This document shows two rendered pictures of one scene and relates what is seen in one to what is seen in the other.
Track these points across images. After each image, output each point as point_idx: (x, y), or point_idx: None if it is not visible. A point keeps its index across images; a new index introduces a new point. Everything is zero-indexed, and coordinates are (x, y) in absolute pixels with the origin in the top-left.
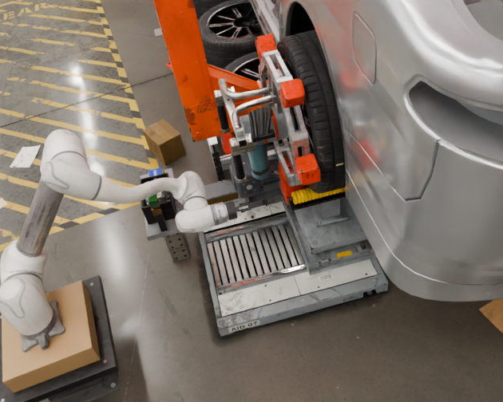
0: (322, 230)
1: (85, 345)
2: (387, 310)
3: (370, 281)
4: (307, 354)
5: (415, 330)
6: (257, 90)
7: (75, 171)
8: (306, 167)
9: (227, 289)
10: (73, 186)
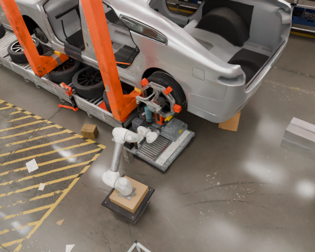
0: (171, 128)
1: (145, 187)
2: (198, 140)
3: (190, 134)
4: (189, 161)
5: (208, 140)
6: (151, 94)
7: (135, 134)
8: (178, 107)
9: (156, 158)
10: (136, 138)
